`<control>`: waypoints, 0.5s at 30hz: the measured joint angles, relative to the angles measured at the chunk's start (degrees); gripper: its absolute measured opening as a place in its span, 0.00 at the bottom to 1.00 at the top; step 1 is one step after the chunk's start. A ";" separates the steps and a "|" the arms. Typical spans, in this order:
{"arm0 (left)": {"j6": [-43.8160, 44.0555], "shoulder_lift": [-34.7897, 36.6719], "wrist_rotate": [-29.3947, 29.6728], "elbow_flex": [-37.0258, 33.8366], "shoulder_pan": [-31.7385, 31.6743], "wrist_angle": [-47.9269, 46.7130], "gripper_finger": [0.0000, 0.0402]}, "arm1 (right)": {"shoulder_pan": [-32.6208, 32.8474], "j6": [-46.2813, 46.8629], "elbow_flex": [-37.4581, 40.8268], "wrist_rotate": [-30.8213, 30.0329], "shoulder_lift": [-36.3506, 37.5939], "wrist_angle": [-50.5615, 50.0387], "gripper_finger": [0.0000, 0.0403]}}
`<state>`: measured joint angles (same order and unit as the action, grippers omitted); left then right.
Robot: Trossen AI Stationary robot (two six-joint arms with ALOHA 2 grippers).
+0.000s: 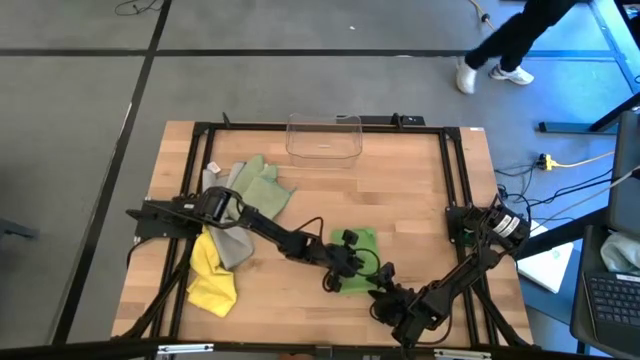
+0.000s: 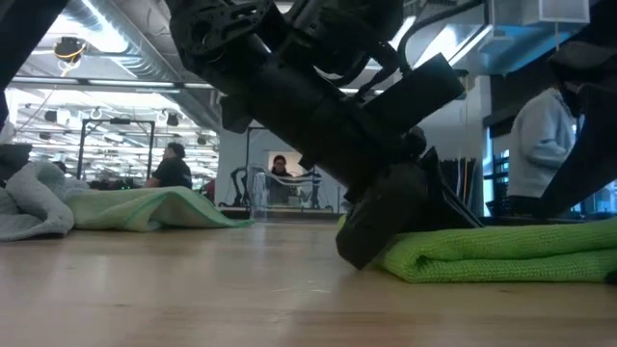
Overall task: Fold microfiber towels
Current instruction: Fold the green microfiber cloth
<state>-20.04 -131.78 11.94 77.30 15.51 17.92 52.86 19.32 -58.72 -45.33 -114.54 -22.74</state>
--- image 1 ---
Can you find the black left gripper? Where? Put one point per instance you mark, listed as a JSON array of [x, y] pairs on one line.
[[340, 260]]

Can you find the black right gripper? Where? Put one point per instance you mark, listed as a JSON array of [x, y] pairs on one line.
[[402, 307]]

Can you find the bright green microfiber towel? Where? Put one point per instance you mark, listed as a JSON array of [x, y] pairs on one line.
[[367, 240]]

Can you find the yellow microfiber towel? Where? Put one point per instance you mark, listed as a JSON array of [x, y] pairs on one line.
[[212, 290]]

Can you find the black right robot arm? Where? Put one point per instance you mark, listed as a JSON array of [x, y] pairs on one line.
[[465, 272]]

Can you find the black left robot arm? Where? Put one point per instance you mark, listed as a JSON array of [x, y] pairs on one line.
[[272, 232]]

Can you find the pale green microfiber towel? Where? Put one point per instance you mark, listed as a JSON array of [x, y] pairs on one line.
[[260, 192]]

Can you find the grey microfiber towel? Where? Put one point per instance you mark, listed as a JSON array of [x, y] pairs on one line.
[[232, 250]]

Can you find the clear plastic bin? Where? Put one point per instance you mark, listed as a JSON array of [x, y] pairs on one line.
[[322, 147]]

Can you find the white box with green logo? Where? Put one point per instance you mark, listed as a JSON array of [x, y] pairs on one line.
[[547, 267]]

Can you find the black diagonal stand beam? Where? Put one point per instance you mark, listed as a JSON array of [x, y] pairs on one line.
[[560, 235]]

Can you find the grey open laptop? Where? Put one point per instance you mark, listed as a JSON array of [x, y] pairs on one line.
[[612, 305]]

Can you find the black desk foot bar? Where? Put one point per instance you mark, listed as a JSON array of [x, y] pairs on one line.
[[565, 127]]

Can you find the pale crumpled cloth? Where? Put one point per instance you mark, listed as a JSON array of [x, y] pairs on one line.
[[622, 252]]

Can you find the black overhead crossbeam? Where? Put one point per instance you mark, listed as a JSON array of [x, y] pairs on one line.
[[100, 350]]

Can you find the person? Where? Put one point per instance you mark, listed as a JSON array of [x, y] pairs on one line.
[[515, 35]]

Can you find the dark grey chair foot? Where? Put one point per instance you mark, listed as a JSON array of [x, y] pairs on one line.
[[15, 230]]

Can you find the silver metal bracket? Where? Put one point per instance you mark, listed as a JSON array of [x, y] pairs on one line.
[[185, 348], [462, 354]]

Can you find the black aluminium table frame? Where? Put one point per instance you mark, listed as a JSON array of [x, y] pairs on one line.
[[250, 127]]

